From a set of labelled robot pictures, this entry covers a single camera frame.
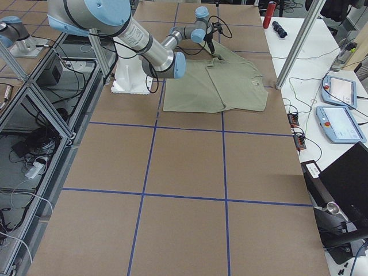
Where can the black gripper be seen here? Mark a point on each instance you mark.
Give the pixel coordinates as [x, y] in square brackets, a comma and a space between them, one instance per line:
[209, 42]

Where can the olive green long-sleeve shirt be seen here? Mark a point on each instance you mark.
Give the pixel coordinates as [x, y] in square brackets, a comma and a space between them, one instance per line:
[224, 82]

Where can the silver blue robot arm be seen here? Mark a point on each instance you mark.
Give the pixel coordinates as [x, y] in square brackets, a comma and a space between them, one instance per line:
[12, 30]
[114, 19]

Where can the dark blue folded cloth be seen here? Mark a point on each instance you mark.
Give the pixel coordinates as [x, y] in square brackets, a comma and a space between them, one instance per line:
[279, 30]

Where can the red cylindrical bottle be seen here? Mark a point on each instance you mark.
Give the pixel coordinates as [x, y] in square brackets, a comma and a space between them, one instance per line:
[269, 13]

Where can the orange black connector board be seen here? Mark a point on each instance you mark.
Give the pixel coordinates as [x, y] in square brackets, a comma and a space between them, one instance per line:
[297, 132]

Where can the upper teach pendant tablet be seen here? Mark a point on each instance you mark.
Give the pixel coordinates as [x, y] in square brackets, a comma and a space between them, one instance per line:
[339, 91]

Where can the teach pendant tablet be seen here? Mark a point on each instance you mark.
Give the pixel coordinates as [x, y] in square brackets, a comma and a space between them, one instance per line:
[339, 125]
[339, 91]

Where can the lower teach pendant tablet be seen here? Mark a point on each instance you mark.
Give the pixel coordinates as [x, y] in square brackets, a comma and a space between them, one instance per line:
[339, 125]

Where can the white labelled black box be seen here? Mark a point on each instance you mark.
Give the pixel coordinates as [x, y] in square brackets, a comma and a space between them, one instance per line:
[313, 170]

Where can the black laptop computer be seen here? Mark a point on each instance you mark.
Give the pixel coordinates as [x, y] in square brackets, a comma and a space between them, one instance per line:
[346, 181]

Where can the white power adapter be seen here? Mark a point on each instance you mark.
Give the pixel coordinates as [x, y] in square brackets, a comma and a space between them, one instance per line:
[35, 169]

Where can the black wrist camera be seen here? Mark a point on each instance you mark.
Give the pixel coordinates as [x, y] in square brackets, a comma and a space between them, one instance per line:
[217, 27]

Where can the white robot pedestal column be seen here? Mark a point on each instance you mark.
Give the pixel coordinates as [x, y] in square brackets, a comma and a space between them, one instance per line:
[129, 77]

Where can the aluminium frame post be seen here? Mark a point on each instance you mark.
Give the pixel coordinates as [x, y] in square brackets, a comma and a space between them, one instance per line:
[305, 29]

